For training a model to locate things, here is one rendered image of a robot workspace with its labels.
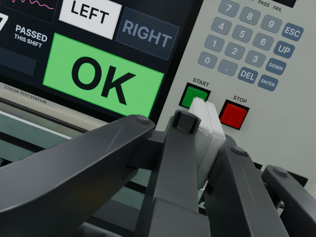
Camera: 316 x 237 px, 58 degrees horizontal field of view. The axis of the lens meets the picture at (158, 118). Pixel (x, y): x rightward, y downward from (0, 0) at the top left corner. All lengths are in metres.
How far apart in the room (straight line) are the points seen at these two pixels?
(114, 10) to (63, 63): 0.07
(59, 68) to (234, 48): 0.16
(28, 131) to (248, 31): 0.21
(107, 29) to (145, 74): 0.05
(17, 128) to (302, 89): 0.25
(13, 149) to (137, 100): 0.12
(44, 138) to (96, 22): 0.11
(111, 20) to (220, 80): 0.11
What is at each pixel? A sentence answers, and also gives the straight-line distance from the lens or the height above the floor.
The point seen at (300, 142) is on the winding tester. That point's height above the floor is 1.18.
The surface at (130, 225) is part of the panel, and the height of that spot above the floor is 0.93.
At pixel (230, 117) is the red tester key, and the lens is 0.26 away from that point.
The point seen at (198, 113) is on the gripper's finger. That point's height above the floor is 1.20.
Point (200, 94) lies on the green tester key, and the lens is 0.25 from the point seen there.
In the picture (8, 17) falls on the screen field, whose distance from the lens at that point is 0.30.
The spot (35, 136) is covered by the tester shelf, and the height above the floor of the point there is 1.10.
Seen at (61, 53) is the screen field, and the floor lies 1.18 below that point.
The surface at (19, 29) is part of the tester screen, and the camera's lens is 0.30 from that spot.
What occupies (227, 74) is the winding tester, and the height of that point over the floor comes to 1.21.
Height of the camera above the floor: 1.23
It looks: 17 degrees down
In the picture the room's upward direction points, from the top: 21 degrees clockwise
